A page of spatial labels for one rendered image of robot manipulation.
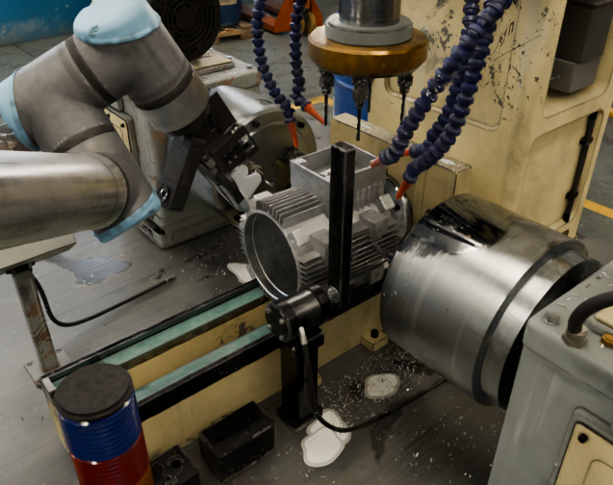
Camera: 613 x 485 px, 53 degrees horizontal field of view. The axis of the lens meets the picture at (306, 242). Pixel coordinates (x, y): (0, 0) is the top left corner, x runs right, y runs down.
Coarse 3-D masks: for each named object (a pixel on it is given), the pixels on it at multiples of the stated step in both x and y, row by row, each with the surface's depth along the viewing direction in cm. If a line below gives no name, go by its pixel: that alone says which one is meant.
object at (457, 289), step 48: (432, 240) 81; (480, 240) 78; (528, 240) 77; (384, 288) 84; (432, 288) 79; (480, 288) 75; (528, 288) 73; (432, 336) 79; (480, 336) 74; (480, 384) 78
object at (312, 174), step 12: (312, 156) 102; (324, 156) 104; (360, 156) 104; (372, 156) 102; (300, 168) 99; (312, 168) 104; (324, 168) 104; (360, 168) 104; (372, 168) 98; (384, 168) 100; (300, 180) 100; (312, 180) 97; (324, 180) 94; (360, 180) 98; (372, 180) 100; (384, 180) 102; (312, 192) 98; (324, 192) 96; (360, 192) 99; (372, 192) 101; (324, 204) 97; (360, 204) 100
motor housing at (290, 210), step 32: (288, 192) 99; (256, 224) 105; (288, 224) 94; (320, 224) 97; (352, 224) 99; (256, 256) 107; (288, 256) 110; (352, 256) 98; (384, 256) 103; (288, 288) 105
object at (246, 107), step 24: (240, 96) 119; (240, 120) 112; (264, 120) 114; (168, 144) 126; (264, 144) 116; (288, 144) 120; (312, 144) 125; (264, 168) 119; (288, 168) 123; (192, 192) 124; (216, 192) 114; (240, 216) 120
